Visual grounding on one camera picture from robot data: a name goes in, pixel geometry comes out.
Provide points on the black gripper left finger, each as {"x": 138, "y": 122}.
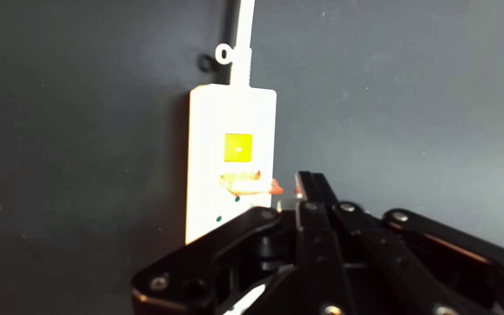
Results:
{"x": 245, "y": 256}

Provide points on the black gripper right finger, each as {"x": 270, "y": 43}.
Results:
{"x": 403, "y": 263}

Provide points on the white power strip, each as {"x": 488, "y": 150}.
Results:
{"x": 228, "y": 158}

